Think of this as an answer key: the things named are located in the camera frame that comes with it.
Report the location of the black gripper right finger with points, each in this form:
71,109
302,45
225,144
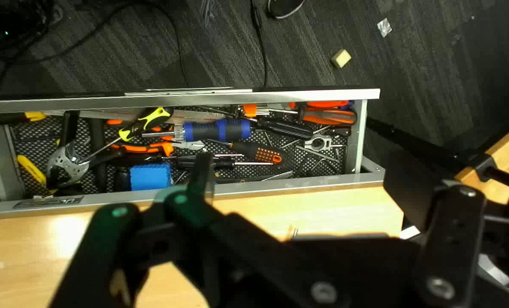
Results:
447,266

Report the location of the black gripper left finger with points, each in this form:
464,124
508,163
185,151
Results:
97,276

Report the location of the blue rectangular box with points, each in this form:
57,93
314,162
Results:
151,177

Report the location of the grey metal tool drawer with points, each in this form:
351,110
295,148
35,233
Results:
281,155

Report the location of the small wooden block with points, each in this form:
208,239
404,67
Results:
341,59

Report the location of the orange handled pliers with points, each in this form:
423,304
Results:
163,148

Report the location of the yellow black handled tool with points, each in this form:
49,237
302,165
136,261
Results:
144,122

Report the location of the blue handled screwdriver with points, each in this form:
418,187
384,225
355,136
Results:
226,131

